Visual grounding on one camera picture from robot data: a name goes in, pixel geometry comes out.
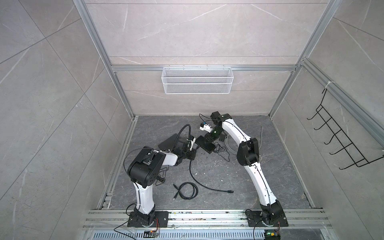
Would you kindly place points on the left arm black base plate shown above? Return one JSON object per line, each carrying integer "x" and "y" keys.
{"x": 153, "y": 219}

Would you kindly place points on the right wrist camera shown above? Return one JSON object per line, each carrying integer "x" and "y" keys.
{"x": 205, "y": 127}

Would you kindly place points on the aluminium mounting rail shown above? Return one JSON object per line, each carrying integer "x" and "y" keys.
{"x": 213, "y": 219}

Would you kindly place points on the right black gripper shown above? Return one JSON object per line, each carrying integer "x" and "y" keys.
{"x": 208, "y": 135}

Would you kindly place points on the ribbed black network switch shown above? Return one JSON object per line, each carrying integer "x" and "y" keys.
{"x": 205, "y": 144}

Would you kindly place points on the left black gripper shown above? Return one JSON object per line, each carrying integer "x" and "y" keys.
{"x": 194, "y": 154}

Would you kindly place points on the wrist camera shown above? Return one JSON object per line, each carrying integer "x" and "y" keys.
{"x": 205, "y": 127}
{"x": 191, "y": 141}

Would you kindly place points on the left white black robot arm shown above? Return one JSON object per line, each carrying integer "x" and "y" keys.
{"x": 145, "y": 168}

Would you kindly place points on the flat dark grey network switch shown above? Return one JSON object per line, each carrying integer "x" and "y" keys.
{"x": 168, "y": 144}

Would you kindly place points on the white wire mesh basket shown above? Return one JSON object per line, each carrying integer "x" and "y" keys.
{"x": 197, "y": 80}

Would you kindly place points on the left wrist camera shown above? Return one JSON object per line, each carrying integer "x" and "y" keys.
{"x": 191, "y": 141}

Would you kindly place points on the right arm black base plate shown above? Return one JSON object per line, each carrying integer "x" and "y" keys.
{"x": 261, "y": 219}

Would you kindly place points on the black wire hook rack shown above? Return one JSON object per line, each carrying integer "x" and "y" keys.
{"x": 346, "y": 144}

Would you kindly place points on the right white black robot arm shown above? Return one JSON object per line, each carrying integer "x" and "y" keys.
{"x": 247, "y": 156}

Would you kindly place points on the black power adapter with cable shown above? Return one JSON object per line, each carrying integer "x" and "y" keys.
{"x": 222, "y": 150}

